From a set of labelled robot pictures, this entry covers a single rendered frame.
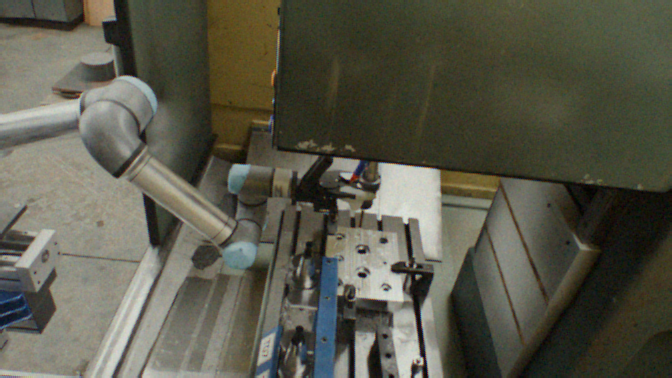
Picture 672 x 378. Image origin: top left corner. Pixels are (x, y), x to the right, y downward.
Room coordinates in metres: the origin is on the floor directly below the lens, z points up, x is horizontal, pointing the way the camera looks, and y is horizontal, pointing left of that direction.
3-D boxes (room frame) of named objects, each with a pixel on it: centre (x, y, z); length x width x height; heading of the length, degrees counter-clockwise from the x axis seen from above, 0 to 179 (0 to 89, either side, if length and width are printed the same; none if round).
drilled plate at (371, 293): (1.08, -0.12, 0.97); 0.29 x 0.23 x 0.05; 3
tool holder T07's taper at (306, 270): (0.76, 0.04, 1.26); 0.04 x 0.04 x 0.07
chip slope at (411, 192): (1.65, -0.04, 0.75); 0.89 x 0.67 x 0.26; 93
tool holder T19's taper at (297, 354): (0.54, 0.02, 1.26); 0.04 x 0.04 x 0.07
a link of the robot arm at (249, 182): (0.97, 0.21, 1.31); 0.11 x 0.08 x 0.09; 93
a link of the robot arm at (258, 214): (0.95, 0.20, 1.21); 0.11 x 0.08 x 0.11; 2
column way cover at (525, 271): (1.01, -0.53, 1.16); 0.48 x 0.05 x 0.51; 3
